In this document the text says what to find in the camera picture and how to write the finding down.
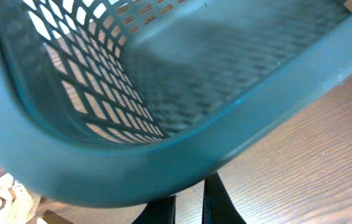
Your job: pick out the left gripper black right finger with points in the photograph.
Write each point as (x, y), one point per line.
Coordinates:
(217, 205)

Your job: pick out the grey plastic basket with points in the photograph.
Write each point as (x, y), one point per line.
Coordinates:
(118, 103)

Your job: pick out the tan brown cookie bag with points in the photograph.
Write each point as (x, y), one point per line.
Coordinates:
(18, 205)

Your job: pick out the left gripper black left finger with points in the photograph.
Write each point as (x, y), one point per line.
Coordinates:
(158, 212)

